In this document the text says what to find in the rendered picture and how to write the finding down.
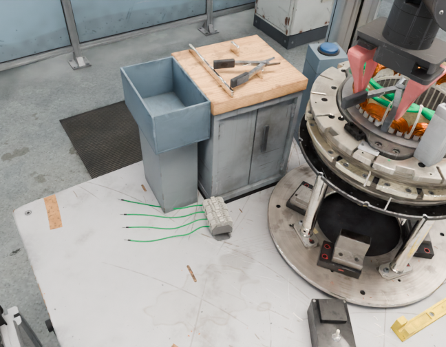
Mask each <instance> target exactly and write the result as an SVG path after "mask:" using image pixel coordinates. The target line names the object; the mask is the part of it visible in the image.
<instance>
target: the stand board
mask: <svg viewBox="0 0 446 347"><path fill-rule="evenodd" d="M231 41H234V42H235V43H236V44H237V45H238V46H239V47H240V55H239V56H236V55H235V54H234V53H233V52H232V51H231ZM231 41H225V42H221V43H216V44H212V45H206V46H203V47H199V48H196V50H197V51H198V52H199V53H200V54H201V55H202V56H203V58H204V59H205V60H206V61H207V62H208V63H209V64H210V65H211V67H212V68H213V60H219V59H235V61H263V60H266V59H269V58H271V57H275V59H273V60H271V61H269V62H270V63H278V62H281V63H280V64H279V65H272V66H267V67H264V68H263V70H264V76H263V79H260V78H259V77H258V76H257V75H256V74H254V75H253V76H252V77H250V78H249V79H248V81H247V82H245V83H243V84H241V85H238V86H237V87H234V88H232V89H233V91H234V95H233V98H231V97H230V96H229V95H228V94H227V93H226V92H225V91H224V90H223V88H222V87H221V86H220V85H219V84H218V83H217V81H216V80H215V79H214V78H213V77H212V76H211V75H210V74H209V73H208V72H207V71H206V69H205V68H204V67H203V66H202V65H201V64H200V62H199V61H198V60H197V59H196V58H195V57H194V55H192V53H190V51H189V50H184V51H180V52H174V53H171V55H172V56H174V58H175V59H176V60H177V62H179V64H180V65H181V66H182V67H183V68H184V70H185V71H186V72H187V74H188V75H189V76H190V77H191V78H192V79H193V81H194V82H195V83H196V84H197V86H198V87H199V88H200V89H201V90H202V91H203V93H204V94H205V95H206V97H207V98H208V99H209V100H210V102H211V113H212V115H214V116H215V115H218V114H222V113H225V112H229V111H232V110H235V109H239V108H242V107H246V106H249V105H254V104H256V103H261V102H264V101H268V100H270V99H274V98H278V97H280V96H285V95H288V94H292V93H295V92H299V91H302V90H306V87H307V83H308V79H307V78H306V77H305V76H304V75H303V74H302V73H301V72H300V71H298V70H297V69H296V68H295V67H293V66H292V65H291V64H290V63H289V62H288V61H287V60H286V59H284V58H283V57H282V56H281V55H280V54H278V53H277V52H276V51H275V50H274V49H272V47H271V46H269V45H268V44H267V43H266V42H265V41H263V40H262V39H261V38H260V37H258V36H257V35H253V36H248V37H244V38H240V39H235V40H231ZM252 69H253V66H249V65H246V66H243V65H235V67H233V68H224V69H216V70H215V71H216V72H217V73H218V74H219V75H220V76H221V77H222V78H223V79H224V80H225V82H226V83H227V84H228V85H229V86H230V80H231V79H232V78H234V77H236V76H238V75H240V74H243V73H245V72H249V71H251V70H252Z"/></svg>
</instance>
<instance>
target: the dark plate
mask: <svg viewBox="0 0 446 347"><path fill-rule="evenodd" d="M317 221H318V224H319V227H320V229H321V231H322V232H323V234H324V235H325V236H326V237H327V238H328V239H329V241H331V242H332V243H335V242H336V240H337V238H338V235H339V232H340V230H341V229H346V230H349V231H352V232H354V233H358V234H362V235H366V236H368V237H371V243H370V247H369V249H368V251H367V253H366V255H365V256H378V255H383V254H385V253H388V252H390V251H391V250H392V249H393V248H394V247H395V246H396V245H397V244H398V243H399V239H400V235H401V231H400V226H399V223H398V221H397V219H396V217H393V216H390V215H385V214H382V213H379V212H376V211H373V210H371V209H368V208H367V207H364V206H360V205H358V204H357V203H355V202H353V201H351V200H349V199H347V198H345V197H343V196H342V195H341V194H339V193H334V194H331V195H329V196H327V197H326V198H324V200H323V204H322V206H321V210H320V212H319V216H318V218H317Z"/></svg>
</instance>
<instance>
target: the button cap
mask: <svg viewBox="0 0 446 347"><path fill-rule="evenodd" d="M338 49H339V48H338V46H337V45H336V44H334V43H330V42H325V43H322V44H321V45H320V50H321V51H322V52H325V53H328V54H334V53H337V52H338Z"/></svg>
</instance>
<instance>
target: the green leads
mask: <svg viewBox="0 0 446 347"><path fill-rule="evenodd" d="M119 200H122V201H126V202H132V203H137V204H144V205H148V206H152V207H160V208H161V206H156V205H152V204H145V203H140V202H133V201H129V200H124V199H119ZM196 206H202V204H197V205H191V206H188V207H181V208H173V209H186V208H189V207H196ZM196 213H205V211H198V212H195V213H191V214H189V215H193V214H196ZM120 215H147V216H153V217H159V218H183V217H187V216H189V215H184V216H178V217H166V216H159V215H148V214H137V213H128V214H126V213H124V214H120ZM199 220H207V218H202V219H198V220H194V221H192V222H190V223H188V224H184V225H182V226H180V227H184V226H186V225H189V224H192V223H194V222H197V221H199ZM180 227H175V228H160V227H122V228H153V229H178V228H180ZM203 227H210V226H202V227H198V228H197V229H195V230H193V231H192V232H190V233H187V234H183V235H173V236H169V237H166V238H160V239H157V240H144V241H143V240H130V239H128V241H132V242H154V241H158V240H164V239H167V238H173V237H179V236H185V235H189V234H191V233H193V232H194V231H197V230H198V229H200V228H203Z"/></svg>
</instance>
